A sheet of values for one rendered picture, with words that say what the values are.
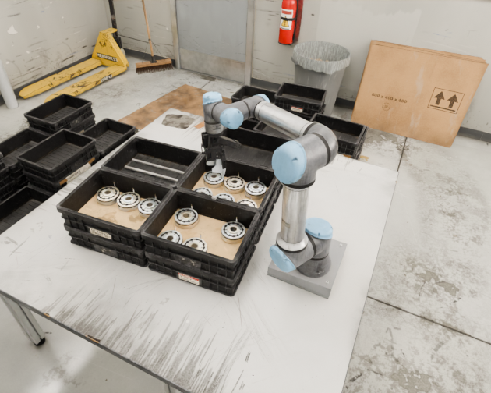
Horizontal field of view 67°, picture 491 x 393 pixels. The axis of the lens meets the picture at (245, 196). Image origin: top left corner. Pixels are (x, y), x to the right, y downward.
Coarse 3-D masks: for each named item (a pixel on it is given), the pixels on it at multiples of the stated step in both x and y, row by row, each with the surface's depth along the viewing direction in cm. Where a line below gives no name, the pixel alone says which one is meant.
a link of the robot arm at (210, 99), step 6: (204, 96) 142; (210, 96) 141; (216, 96) 141; (204, 102) 143; (210, 102) 141; (216, 102) 141; (204, 108) 144; (210, 108) 141; (204, 114) 146; (210, 114) 142; (204, 120) 148; (210, 120) 146
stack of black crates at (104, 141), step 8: (104, 120) 294; (112, 120) 293; (96, 128) 288; (104, 128) 297; (112, 128) 299; (120, 128) 295; (128, 128) 291; (96, 136) 291; (104, 136) 294; (112, 136) 295; (120, 136) 295; (128, 136) 284; (96, 144) 286; (104, 144) 286; (112, 144) 269; (120, 144) 278; (104, 152) 264
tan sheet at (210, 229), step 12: (204, 216) 167; (168, 228) 161; (180, 228) 161; (192, 228) 161; (204, 228) 161; (216, 228) 162; (204, 240) 156; (216, 240) 157; (216, 252) 152; (228, 252) 152
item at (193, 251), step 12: (180, 192) 164; (228, 204) 159; (156, 216) 152; (144, 228) 146; (252, 228) 149; (156, 240) 143; (168, 240) 142; (192, 252) 140; (204, 252) 139; (240, 252) 139; (228, 264) 137
